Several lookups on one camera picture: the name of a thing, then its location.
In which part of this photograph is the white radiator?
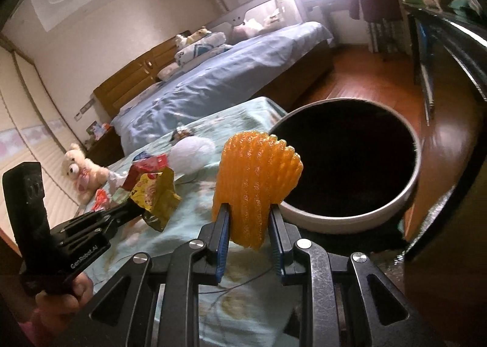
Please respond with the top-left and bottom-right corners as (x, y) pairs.
(367, 20), (397, 54)

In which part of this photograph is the yellow snack wrapper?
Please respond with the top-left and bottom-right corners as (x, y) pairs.
(129, 167), (182, 232)

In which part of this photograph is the white round trash bin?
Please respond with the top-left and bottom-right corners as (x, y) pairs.
(270, 98), (422, 234)

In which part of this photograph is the white pillow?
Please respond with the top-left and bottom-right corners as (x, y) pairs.
(157, 62), (182, 82)

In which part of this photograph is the silver snack wrapper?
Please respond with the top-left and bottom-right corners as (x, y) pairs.
(170, 125), (194, 143)

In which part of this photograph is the black tv cabinet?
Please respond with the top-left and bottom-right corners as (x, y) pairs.
(405, 4), (486, 124)

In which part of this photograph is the blue plastic wrapper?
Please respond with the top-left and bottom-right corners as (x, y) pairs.
(133, 151), (152, 162)

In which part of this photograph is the dark wooden nightstand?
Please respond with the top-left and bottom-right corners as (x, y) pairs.
(86, 127), (124, 167)

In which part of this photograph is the red white plastic bag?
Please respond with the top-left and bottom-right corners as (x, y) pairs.
(92, 188), (110, 211)

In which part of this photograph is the cream teddy bear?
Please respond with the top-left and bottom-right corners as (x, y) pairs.
(61, 143), (110, 204)

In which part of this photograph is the white tissue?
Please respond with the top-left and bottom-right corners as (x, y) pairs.
(107, 171), (128, 191)

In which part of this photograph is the person's left hand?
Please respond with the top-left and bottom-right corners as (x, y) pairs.
(32, 272), (93, 335)

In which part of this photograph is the large blue bed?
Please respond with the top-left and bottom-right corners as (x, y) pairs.
(111, 22), (333, 155)

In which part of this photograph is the wooden headboard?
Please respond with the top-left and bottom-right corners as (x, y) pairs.
(93, 36), (177, 118)

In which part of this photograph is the red snack bag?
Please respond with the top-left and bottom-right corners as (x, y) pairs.
(121, 154), (168, 191)

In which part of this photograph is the orange foam fruit net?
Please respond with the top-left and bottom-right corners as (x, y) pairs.
(211, 130), (304, 251)

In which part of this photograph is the plush dog toy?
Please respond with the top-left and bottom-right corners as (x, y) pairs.
(175, 26), (211, 50)

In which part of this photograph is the grey crib guard rail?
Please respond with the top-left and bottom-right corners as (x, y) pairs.
(205, 0), (306, 45)

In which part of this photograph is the folded blue white quilt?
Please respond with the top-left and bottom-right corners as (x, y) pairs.
(174, 32), (227, 67)

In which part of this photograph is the green juice carton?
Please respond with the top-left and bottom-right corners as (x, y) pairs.
(110, 187), (130, 207)

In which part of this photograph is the white foam fruit net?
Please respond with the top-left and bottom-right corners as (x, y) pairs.
(168, 136), (215, 176)

